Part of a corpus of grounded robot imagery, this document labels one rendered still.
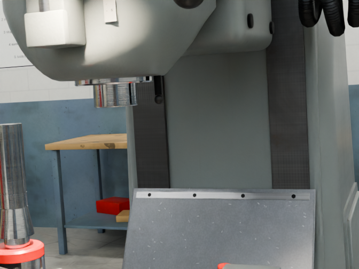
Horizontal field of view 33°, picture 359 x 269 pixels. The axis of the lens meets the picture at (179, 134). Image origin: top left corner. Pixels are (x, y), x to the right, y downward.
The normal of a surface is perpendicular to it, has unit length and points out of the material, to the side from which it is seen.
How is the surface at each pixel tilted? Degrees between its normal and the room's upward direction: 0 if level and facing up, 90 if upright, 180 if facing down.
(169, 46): 123
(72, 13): 90
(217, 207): 63
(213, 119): 90
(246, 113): 90
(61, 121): 90
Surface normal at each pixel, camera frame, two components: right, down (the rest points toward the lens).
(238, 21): 0.42, 0.06
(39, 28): -0.34, 0.11
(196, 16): 0.91, 0.29
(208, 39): -0.28, 0.55
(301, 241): -0.36, -0.37
